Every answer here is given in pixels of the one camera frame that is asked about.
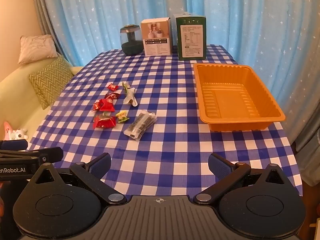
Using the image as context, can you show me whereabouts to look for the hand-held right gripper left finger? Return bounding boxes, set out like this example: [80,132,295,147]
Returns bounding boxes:
[29,152,127,205]

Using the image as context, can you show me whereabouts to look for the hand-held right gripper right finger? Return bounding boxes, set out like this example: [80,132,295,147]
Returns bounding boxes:
[194,152,286,205]

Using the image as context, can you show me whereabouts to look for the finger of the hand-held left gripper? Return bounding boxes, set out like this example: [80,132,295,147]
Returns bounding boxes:
[0,147,64,165]
[0,139,28,151]

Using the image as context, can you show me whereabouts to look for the red candy packet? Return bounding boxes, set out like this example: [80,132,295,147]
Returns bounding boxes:
[93,114,118,129]
[99,99,116,112]

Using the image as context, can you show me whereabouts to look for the yellow green candy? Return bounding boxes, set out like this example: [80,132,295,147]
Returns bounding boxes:
[115,110,129,124]

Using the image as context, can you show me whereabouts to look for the clear packet dark snacks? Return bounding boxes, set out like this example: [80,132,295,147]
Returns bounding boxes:
[123,110,158,141]

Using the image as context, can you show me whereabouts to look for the orange plastic tray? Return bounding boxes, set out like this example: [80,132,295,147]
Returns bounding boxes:
[193,64,286,132]

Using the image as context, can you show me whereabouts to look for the red candy clear wrapper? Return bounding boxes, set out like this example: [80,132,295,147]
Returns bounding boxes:
[104,92,122,101]

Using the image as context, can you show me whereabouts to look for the green white snack packet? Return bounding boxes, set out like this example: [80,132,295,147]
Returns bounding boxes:
[122,81,138,107]

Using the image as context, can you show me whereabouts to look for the white unicorn plush toy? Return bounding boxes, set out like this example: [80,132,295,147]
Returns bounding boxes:
[11,128,28,141]

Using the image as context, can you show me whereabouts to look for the pale green sofa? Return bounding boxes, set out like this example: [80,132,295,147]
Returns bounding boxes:
[0,52,83,146]

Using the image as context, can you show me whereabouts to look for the blue white checkered tablecloth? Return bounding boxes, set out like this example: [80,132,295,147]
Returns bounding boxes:
[26,44,303,207]

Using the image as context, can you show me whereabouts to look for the green zigzag pillow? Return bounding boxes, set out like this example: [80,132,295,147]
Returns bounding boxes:
[28,55,74,110]

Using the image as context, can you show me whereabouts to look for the grey curtain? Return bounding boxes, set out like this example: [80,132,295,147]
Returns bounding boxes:
[287,62,320,187]
[31,0,57,39]

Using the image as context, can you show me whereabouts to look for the white embroidered pillow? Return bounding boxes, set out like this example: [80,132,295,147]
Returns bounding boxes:
[17,35,59,64]

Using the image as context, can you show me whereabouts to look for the dark glass humidifier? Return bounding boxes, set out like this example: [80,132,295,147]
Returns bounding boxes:
[120,24,146,56]

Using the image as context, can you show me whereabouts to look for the green printed carton box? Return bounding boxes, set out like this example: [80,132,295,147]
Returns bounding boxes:
[174,12,207,61]

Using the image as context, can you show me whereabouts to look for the white product box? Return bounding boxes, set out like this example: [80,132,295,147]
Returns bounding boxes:
[140,17,173,57]

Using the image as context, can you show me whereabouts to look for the blue star print curtain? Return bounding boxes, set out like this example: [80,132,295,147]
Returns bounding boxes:
[39,0,320,145]

